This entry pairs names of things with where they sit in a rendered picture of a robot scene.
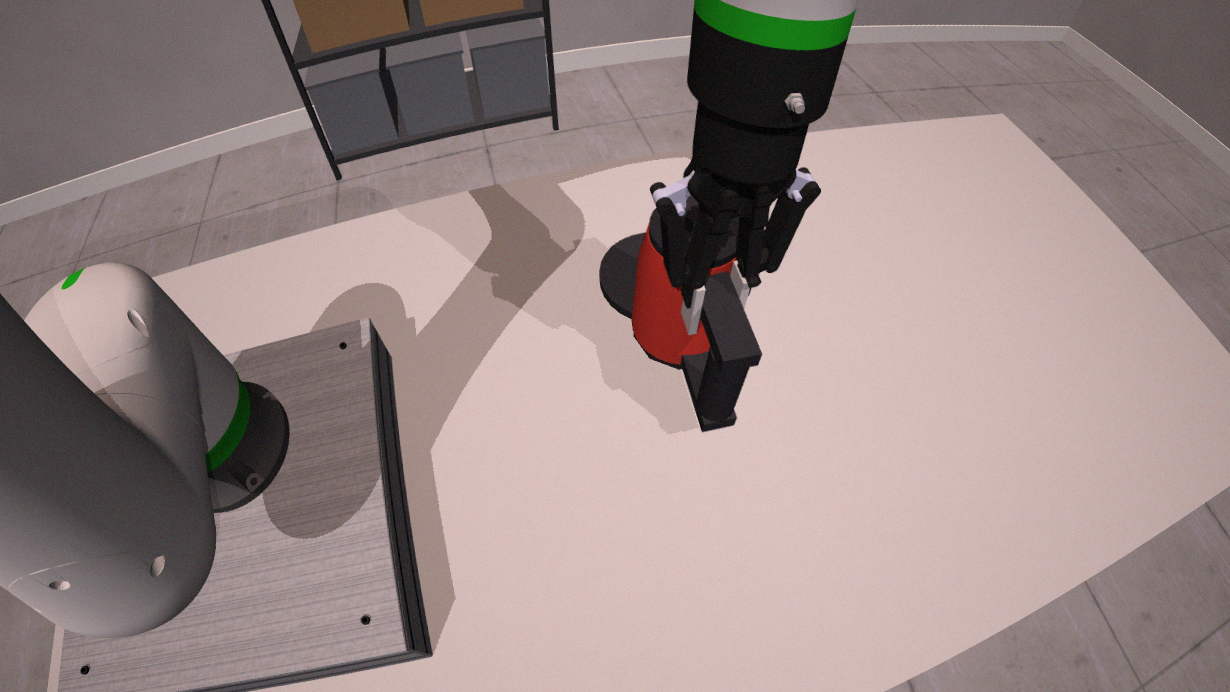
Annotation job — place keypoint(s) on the red and black kettle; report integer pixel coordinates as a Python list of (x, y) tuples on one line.
[(660, 330)]

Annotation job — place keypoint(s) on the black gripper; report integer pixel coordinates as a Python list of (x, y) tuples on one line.
[(743, 154)]

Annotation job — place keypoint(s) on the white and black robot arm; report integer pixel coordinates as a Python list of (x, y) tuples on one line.
[(107, 526)]

